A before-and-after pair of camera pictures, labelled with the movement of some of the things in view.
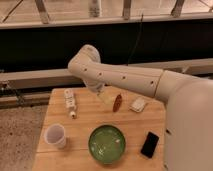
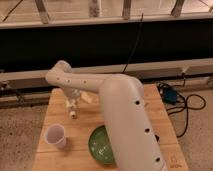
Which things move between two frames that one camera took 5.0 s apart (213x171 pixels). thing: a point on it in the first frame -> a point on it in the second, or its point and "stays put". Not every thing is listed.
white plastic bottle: (70, 103) stays put
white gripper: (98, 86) -> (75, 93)
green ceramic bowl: (106, 143) stays put
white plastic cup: (55, 135) stays put
